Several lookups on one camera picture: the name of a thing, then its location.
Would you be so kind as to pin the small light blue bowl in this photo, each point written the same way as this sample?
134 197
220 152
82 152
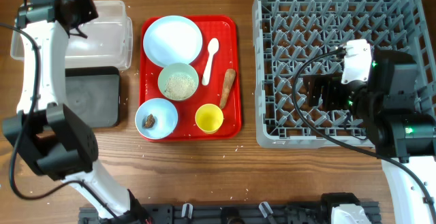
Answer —
166 118

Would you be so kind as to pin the large light blue plate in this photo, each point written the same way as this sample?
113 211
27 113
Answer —
172 39

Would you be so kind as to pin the grey dishwasher rack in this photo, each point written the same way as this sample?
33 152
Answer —
287 33

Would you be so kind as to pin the brown food scrap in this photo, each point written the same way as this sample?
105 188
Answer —
149 121

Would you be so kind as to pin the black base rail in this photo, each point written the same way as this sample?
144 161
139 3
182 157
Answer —
293 212

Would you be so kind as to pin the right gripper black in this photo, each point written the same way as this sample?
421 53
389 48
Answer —
330 83

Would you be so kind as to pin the green bowl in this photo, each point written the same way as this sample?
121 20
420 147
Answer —
173 69

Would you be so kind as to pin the yellow cup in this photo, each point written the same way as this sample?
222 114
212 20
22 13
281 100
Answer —
209 118

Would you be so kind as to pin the black tray bin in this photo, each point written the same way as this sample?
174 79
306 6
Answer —
93 94

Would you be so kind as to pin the white plastic spoon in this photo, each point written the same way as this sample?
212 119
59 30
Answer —
213 47

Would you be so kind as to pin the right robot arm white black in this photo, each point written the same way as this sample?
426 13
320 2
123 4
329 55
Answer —
378 86

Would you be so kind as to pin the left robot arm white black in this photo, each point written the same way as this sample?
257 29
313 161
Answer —
51 139

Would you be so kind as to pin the rice grains pile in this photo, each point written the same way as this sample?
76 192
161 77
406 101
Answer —
179 86

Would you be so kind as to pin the brown carrot-shaped food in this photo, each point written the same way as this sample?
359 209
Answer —
229 78

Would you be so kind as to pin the red serving tray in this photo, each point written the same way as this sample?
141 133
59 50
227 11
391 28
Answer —
224 29

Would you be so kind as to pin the clear plastic bin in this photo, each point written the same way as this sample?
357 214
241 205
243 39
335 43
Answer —
109 42

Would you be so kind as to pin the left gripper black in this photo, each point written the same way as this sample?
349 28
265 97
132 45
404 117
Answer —
90 11

